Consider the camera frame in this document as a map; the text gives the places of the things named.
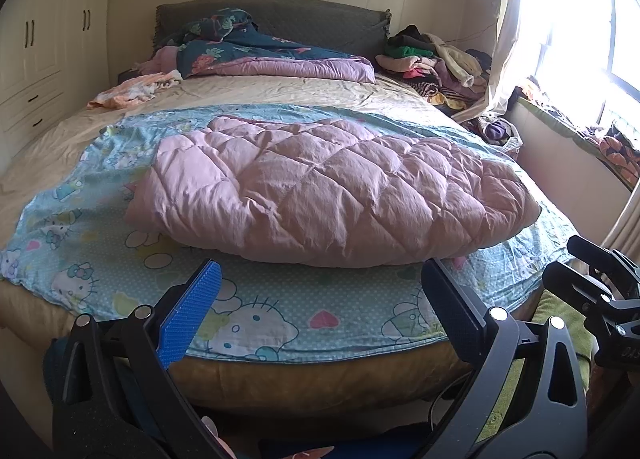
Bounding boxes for teal floral quilt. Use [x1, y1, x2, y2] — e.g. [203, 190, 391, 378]
[176, 8, 376, 84]

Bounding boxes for green floor mat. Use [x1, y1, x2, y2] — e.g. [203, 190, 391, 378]
[475, 289, 598, 445]

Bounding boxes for bag with purple cloth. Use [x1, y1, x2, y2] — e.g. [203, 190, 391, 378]
[472, 114, 523, 158]

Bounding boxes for pink slipper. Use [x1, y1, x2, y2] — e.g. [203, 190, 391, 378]
[200, 416, 237, 459]

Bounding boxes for green window sill cover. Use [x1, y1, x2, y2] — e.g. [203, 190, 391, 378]
[515, 89, 640, 190]

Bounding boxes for cream wardrobe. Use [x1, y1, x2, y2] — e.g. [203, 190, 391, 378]
[0, 0, 118, 140]

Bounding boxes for blue cartoon print sheet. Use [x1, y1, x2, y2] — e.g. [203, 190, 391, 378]
[0, 103, 576, 365]

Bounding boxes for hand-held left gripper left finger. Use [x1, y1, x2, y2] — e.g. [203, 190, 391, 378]
[50, 259, 223, 459]

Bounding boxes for cream curtain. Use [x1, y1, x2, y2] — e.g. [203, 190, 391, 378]
[465, 0, 566, 121]

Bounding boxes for pile of clothes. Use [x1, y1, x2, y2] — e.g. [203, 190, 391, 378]
[375, 25, 493, 112]

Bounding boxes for orange black patterned cloth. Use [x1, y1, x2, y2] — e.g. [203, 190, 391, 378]
[597, 132, 640, 176]

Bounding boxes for bed with grey headboard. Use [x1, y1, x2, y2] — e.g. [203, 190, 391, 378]
[0, 0, 581, 412]

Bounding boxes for person's dark blue pants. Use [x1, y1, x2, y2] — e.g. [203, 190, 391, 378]
[44, 339, 428, 459]

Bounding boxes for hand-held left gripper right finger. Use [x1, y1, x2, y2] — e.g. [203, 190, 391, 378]
[421, 257, 588, 459]

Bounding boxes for peach floral garment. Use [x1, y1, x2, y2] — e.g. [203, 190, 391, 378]
[87, 70, 183, 110]

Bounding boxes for pink cloth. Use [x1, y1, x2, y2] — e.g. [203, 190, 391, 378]
[150, 45, 183, 74]

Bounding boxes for pink quilted jacket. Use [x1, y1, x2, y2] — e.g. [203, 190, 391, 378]
[124, 115, 543, 270]

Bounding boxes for window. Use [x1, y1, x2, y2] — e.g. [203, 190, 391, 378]
[520, 0, 640, 140]

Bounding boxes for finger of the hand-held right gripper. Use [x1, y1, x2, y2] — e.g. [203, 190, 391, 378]
[541, 261, 619, 316]
[567, 235, 640, 285]

